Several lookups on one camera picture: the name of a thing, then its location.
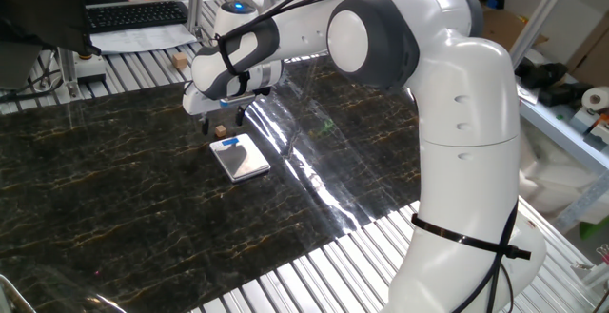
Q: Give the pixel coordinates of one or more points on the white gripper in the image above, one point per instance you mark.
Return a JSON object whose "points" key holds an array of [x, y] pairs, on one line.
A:
{"points": [[200, 104]]}

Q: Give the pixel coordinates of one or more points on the small wooden cube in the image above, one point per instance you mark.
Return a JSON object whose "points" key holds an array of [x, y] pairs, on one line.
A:
{"points": [[220, 131], [180, 61]]}

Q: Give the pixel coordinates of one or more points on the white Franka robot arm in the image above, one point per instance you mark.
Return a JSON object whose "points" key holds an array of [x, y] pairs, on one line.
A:
{"points": [[466, 137]]}

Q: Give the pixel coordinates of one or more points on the silver digital scale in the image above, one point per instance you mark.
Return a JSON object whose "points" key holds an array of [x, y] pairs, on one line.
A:
{"points": [[245, 161]]}

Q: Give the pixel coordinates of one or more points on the black bulky object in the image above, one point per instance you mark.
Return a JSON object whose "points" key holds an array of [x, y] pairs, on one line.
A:
{"points": [[542, 74], [566, 95]]}

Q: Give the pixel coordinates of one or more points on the green plastic object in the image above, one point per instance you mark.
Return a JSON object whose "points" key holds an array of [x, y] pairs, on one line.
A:
{"points": [[597, 227]]}

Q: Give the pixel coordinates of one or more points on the white paper sheet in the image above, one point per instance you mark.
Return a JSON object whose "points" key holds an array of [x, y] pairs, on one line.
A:
{"points": [[143, 39]]}

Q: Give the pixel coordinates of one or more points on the black marble pattern mat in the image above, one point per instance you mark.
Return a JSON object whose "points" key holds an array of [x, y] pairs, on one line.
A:
{"points": [[119, 184]]}

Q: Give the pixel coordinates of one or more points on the black keyboard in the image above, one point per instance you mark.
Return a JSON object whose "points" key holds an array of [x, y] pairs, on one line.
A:
{"points": [[138, 15]]}

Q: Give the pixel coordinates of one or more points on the white emergency stop box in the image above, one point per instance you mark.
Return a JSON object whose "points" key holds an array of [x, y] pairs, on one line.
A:
{"points": [[90, 69]]}

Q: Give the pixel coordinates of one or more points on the black cloth cover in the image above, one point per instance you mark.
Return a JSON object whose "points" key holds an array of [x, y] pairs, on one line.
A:
{"points": [[43, 8]]}

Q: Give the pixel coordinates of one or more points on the brown cardboard box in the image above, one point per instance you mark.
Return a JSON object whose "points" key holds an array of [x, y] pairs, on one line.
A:
{"points": [[504, 27]]}

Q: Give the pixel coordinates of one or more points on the white plastic bag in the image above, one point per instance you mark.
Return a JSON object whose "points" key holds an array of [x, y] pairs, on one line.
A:
{"points": [[552, 175]]}

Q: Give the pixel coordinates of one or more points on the aluminium shelf beam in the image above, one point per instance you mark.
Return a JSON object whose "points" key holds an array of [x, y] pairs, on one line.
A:
{"points": [[571, 134]]}

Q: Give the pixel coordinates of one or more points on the blue grey small box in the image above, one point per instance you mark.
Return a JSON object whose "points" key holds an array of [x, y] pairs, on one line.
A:
{"points": [[583, 120]]}

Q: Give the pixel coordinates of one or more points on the white paper towel roll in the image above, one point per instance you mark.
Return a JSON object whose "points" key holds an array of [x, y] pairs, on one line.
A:
{"points": [[597, 98]]}

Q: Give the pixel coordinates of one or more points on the brown cardboard panel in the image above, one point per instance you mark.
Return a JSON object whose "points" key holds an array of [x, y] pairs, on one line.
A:
{"points": [[595, 61]]}

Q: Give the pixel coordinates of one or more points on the grey orange device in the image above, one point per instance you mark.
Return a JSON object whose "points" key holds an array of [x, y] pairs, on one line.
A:
{"points": [[600, 131]]}

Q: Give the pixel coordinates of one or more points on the tall aluminium post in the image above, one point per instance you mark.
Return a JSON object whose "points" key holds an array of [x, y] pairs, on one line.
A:
{"points": [[195, 4]]}

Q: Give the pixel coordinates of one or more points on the short aluminium post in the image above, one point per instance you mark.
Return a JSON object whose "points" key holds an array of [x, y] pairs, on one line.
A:
{"points": [[69, 72]]}

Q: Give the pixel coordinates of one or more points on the slanted aluminium post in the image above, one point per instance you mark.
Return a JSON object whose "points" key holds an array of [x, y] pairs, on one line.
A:
{"points": [[542, 13]]}

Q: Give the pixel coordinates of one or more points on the aluminium frame leg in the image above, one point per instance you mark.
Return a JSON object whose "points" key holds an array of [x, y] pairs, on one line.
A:
{"points": [[583, 203]]}

